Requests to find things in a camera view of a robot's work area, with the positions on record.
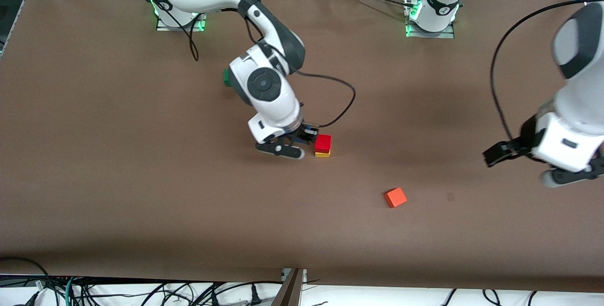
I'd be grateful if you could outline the orange wooden cube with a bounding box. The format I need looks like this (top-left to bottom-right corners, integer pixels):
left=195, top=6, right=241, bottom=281
left=384, top=187, right=408, bottom=208

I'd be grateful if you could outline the brown wooden beam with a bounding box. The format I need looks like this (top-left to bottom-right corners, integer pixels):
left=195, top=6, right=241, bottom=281
left=271, top=268, right=305, bottom=306

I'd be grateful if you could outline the paper table cover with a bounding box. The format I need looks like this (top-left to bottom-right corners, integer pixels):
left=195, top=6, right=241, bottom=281
left=0, top=0, right=604, bottom=292

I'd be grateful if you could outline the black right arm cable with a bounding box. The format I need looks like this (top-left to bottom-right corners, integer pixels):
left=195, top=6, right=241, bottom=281
left=139, top=0, right=357, bottom=128

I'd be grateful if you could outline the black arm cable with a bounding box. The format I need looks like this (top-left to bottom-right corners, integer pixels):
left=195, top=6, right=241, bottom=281
left=139, top=0, right=357, bottom=128
left=490, top=0, right=604, bottom=141

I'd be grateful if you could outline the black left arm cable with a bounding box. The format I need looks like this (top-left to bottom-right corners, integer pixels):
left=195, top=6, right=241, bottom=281
left=490, top=0, right=604, bottom=141

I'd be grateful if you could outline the metal beam bracket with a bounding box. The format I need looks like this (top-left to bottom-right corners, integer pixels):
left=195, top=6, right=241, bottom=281
left=281, top=268, right=308, bottom=282

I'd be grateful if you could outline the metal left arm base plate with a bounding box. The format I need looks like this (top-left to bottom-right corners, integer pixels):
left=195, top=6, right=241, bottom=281
left=405, top=0, right=455, bottom=39

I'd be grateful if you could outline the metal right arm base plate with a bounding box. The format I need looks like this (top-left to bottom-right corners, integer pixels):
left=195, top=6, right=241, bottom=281
left=156, top=11, right=207, bottom=32

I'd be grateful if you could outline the black floor cable loop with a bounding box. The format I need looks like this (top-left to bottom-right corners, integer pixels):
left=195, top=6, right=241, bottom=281
left=0, top=257, right=50, bottom=281

